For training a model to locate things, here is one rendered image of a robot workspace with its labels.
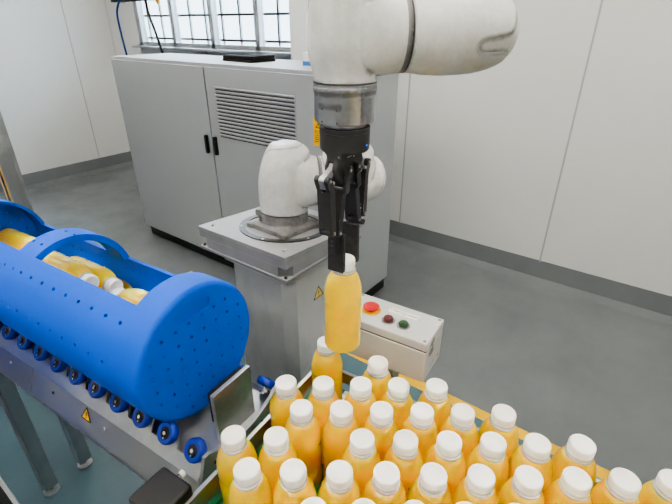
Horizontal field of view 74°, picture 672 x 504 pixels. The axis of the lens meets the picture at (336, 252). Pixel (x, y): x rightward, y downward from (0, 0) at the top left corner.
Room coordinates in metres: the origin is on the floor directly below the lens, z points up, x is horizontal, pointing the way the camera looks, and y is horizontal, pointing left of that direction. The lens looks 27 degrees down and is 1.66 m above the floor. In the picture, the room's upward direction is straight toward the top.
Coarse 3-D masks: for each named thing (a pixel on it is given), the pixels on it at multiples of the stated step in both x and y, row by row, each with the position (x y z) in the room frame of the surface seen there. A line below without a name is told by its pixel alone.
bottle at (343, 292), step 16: (336, 272) 0.65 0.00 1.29; (352, 272) 0.65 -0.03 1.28; (336, 288) 0.64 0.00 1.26; (352, 288) 0.64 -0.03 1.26; (336, 304) 0.63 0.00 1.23; (352, 304) 0.63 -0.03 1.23; (336, 320) 0.63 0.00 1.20; (352, 320) 0.63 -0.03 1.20; (336, 336) 0.63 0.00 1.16; (352, 336) 0.64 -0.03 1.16
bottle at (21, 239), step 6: (6, 228) 1.18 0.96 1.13; (12, 228) 1.19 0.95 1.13; (0, 234) 1.15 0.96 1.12; (6, 234) 1.14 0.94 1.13; (12, 234) 1.14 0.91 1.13; (18, 234) 1.13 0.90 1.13; (24, 234) 1.14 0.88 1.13; (0, 240) 1.14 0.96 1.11; (6, 240) 1.12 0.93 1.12; (12, 240) 1.11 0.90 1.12; (18, 240) 1.10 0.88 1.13; (24, 240) 1.10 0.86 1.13; (30, 240) 1.11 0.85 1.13; (12, 246) 1.10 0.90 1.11; (18, 246) 1.09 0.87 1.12
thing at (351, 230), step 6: (348, 222) 0.69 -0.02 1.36; (348, 228) 0.68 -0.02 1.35; (354, 228) 0.67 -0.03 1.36; (348, 234) 0.68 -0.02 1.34; (354, 234) 0.67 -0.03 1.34; (348, 240) 0.68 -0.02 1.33; (354, 240) 0.67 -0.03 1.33; (348, 246) 0.68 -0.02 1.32; (354, 246) 0.67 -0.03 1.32; (348, 252) 0.68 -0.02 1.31; (354, 252) 0.67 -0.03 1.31
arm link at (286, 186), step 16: (272, 144) 1.33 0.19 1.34; (288, 144) 1.32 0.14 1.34; (272, 160) 1.29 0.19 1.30; (288, 160) 1.28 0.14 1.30; (304, 160) 1.31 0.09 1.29; (272, 176) 1.28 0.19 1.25; (288, 176) 1.27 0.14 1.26; (304, 176) 1.28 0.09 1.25; (272, 192) 1.27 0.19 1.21; (288, 192) 1.27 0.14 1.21; (304, 192) 1.28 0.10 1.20; (272, 208) 1.27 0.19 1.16; (288, 208) 1.27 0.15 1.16; (304, 208) 1.31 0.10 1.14
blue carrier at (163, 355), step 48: (48, 240) 0.89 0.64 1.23; (96, 240) 0.95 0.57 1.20; (0, 288) 0.81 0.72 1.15; (48, 288) 0.75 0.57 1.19; (96, 288) 0.71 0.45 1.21; (144, 288) 0.98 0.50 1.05; (192, 288) 0.69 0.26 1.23; (48, 336) 0.70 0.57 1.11; (96, 336) 0.64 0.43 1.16; (144, 336) 0.60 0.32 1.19; (192, 336) 0.67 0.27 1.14; (240, 336) 0.77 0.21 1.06; (144, 384) 0.57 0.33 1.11; (192, 384) 0.65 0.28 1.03
